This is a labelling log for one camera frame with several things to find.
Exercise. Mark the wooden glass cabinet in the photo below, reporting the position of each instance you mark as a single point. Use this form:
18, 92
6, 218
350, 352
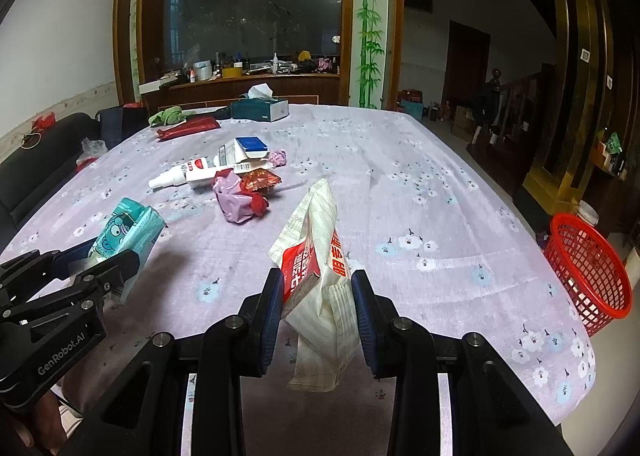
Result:
300, 85

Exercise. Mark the teal cartoon tissue packet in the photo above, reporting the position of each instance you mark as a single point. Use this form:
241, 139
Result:
127, 231

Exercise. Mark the white spray bottle red label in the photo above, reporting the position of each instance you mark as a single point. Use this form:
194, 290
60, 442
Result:
192, 170

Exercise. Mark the dark bag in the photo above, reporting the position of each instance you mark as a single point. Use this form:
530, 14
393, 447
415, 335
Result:
120, 125

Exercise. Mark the red foil packet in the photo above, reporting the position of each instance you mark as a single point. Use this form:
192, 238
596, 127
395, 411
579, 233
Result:
192, 125

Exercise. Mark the dark pouch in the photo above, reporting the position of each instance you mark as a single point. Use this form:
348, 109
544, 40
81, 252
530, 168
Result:
220, 111

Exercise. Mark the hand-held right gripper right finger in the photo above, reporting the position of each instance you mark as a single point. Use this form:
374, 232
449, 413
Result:
362, 321

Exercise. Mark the red crumpled scrap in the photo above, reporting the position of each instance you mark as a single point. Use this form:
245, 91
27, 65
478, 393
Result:
258, 205

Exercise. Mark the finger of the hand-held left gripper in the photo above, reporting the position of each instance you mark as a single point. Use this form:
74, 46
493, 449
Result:
75, 253
120, 266

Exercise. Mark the red tassel ornament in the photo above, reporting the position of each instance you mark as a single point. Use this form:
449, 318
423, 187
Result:
42, 123

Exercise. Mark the red foil wrapper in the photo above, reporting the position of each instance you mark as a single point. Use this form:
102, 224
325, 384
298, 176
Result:
260, 180

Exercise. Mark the wooden stair railing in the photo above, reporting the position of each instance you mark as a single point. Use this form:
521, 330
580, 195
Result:
520, 100

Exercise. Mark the wooden cabinet yellow base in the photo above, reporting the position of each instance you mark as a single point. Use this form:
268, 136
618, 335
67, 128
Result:
550, 186

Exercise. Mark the white plastic bucket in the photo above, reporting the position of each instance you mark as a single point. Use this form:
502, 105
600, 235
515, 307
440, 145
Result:
587, 213

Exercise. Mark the green packet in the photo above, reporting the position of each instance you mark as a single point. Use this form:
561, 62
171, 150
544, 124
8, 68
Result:
614, 141

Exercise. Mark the cardboard box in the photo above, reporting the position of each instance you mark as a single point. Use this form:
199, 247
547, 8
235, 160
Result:
465, 123

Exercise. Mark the small pink wrapper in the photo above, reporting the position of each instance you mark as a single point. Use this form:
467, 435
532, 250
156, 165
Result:
278, 157

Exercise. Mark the crumpled clear plastic bag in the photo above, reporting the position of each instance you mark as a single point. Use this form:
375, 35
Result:
92, 148

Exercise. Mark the floral purple tablecloth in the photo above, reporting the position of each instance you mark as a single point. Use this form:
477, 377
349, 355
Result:
400, 196

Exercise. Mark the large pink crumpled wrapper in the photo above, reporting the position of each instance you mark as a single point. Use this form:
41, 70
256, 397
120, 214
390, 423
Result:
232, 201

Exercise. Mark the black sofa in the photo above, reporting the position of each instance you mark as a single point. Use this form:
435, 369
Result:
30, 170

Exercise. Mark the red plastic mesh basket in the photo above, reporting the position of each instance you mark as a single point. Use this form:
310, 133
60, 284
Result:
600, 286

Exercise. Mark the dark wooden door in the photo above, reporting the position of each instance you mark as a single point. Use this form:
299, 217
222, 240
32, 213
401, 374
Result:
465, 65

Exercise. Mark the green cloth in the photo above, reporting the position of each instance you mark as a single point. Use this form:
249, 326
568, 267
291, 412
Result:
167, 116

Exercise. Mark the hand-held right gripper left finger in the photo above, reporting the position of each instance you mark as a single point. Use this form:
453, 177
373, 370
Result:
270, 321

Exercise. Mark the blue white medicine box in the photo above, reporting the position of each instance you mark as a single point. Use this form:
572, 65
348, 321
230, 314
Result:
252, 144

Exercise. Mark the cream striped packet red label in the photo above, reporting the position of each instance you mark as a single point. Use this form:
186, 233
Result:
315, 246

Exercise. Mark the person's left hand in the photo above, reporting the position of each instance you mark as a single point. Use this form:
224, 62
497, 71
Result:
30, 428

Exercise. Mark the green tissue box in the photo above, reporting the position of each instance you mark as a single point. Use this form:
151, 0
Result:
260, 110

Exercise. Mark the round metal tin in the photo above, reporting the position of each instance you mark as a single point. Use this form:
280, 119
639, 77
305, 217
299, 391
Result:
202, 71

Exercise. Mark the small white bottle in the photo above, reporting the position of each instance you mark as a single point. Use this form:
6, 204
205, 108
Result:
275, 63

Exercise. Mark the white flat box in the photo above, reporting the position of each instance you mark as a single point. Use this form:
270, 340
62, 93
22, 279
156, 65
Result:
157, 85

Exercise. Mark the small white box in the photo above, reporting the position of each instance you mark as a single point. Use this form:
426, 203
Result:
250, 167

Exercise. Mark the bamboo painted pillar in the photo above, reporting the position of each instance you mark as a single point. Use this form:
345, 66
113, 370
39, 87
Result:
370, 35

